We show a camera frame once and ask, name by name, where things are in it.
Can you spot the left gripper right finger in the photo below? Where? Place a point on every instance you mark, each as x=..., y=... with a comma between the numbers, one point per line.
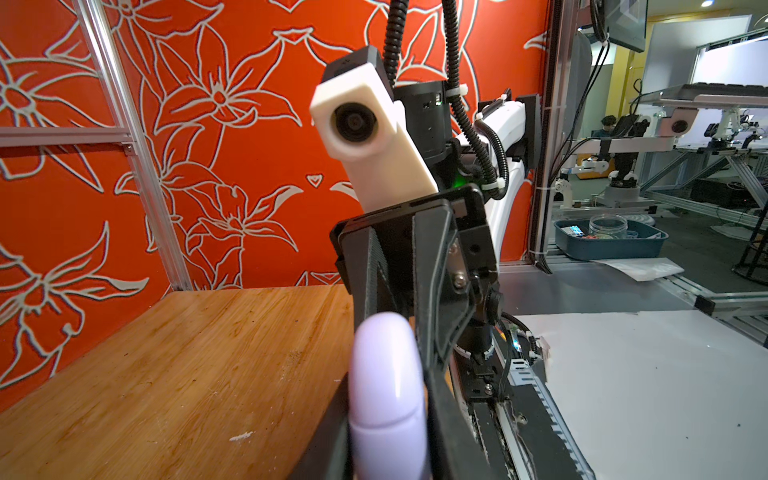
x=454, y=452

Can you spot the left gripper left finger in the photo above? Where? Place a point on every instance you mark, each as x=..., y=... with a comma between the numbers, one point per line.
x=328, y=454

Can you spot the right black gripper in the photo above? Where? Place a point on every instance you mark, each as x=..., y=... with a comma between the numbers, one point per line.
x=431, y=259

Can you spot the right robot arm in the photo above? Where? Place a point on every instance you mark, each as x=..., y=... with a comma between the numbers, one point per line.
x=458, y=146

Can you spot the blue tray with items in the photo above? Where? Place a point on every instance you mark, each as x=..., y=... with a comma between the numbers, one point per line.
x=579, y=241

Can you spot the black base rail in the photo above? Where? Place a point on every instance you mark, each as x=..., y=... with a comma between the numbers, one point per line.
x=498, y=377

